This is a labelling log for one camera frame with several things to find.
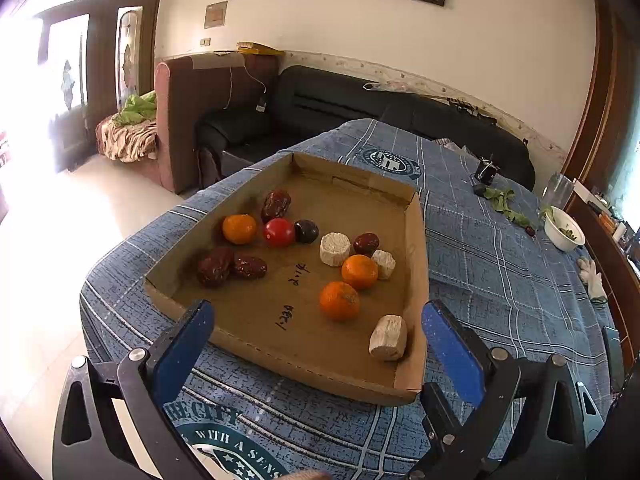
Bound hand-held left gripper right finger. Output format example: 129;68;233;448
407;299;588;480

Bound striped brown blanket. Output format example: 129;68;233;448
95;110;161;163

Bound blue plaid tablecloth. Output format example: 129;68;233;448
79;119;626;480

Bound red tomato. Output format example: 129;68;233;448
262;217;296;248

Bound clear glass jar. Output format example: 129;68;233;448
542;172;577;211

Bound dried red jujube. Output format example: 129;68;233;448
196;246;235;289
231;255;268;279
353;232;381;257
260;190;292;223

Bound small black clip device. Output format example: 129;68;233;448
472;156;501;196

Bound mandarin orange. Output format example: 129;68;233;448
341;254;379;291
319;281;361;322
222;214;258;246

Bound dark purple plum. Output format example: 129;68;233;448
294;219;320;244

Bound white cylindrical chunk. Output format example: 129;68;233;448
371;249;397;281
369;314;408;362
319;232;353;267

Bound shallow cardboard tray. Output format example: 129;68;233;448
143;152;431;407

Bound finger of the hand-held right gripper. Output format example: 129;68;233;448
602;326;627;396

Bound white bowl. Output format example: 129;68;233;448
542;206;586;253

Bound wooden side cabinet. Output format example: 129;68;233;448
565;180;640;321

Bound green leafy stems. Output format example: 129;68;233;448
481;186;532;229

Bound dark wooden glass door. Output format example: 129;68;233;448
30;0;168;171

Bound white charger cable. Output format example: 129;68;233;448
224;62;268;112

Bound white glove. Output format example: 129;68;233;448
577;256;609;304

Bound green cloth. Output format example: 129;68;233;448
115;91;159;126

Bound black leather sofa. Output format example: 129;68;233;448
196;65;536;192

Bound small wall plaque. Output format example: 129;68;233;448
204;1;228;29

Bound clear plastic bag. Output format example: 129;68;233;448
362;80;427;94

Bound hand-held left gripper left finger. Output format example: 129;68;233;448
52;300;216;480

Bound yellow packet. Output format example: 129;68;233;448
236;41;284;56

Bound brown armchair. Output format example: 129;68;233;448
155;52;281;194

